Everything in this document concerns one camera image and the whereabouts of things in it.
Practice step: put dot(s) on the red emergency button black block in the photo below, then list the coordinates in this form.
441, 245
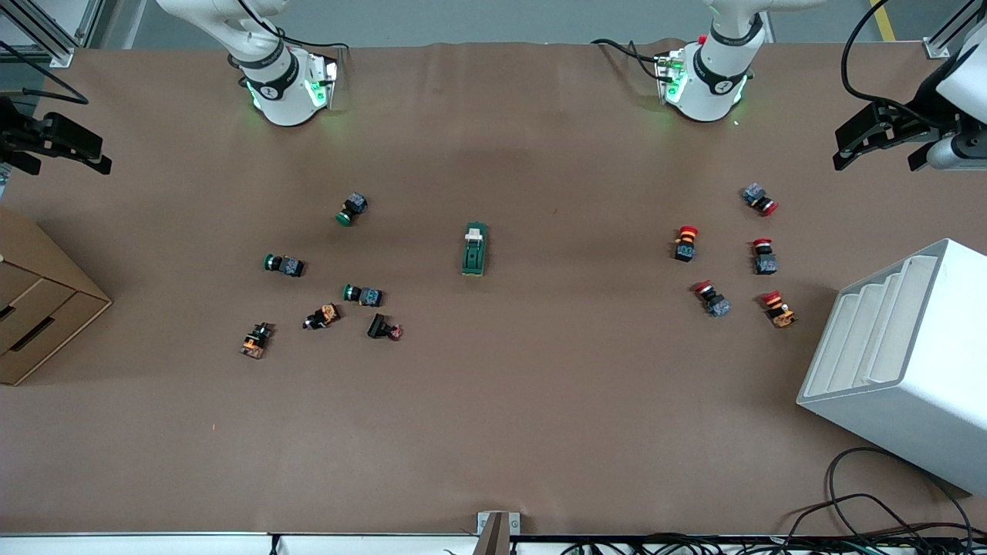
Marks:
685, 245

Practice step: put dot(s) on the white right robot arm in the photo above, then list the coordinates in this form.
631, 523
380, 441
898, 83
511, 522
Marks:
281, 92

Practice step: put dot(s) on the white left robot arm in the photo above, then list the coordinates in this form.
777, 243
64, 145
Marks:
713, 73

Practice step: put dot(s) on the black switch red tip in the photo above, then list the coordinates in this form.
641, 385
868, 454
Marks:
382, 327

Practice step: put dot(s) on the red emergency button orange block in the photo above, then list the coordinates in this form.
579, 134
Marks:
779, 310

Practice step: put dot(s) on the red emergency button grey block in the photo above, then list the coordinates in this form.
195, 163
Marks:
764, 258
759, 199
712, 299

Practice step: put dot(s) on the brown cardboard box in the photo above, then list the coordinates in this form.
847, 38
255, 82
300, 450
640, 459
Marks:
38, 308

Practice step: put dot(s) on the green rectangular connector block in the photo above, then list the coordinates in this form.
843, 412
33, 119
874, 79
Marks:
474, 254

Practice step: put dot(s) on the brown table mat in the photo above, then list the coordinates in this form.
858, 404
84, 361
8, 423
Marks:
493, 401

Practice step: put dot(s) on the aluminium frame post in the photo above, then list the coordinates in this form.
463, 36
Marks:
46, 31
952, 31

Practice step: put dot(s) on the white stepped storage rack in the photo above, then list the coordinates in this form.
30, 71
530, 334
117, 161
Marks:
910, 370

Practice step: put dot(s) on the black pushbutton orange block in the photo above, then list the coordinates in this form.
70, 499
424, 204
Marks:
322, 316
256, 341

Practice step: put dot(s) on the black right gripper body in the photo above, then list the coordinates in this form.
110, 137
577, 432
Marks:
15, 132

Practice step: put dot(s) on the grey metal bracket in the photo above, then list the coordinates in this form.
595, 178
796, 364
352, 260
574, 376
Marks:
497, 532

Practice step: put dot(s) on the green pushbutton grey block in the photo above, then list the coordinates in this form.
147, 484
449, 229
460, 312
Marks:
352, 208
285, 265
364, 295

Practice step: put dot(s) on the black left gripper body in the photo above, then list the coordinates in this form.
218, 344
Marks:
920, 116

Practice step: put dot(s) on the white table edge strip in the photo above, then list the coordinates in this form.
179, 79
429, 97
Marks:
154, 546

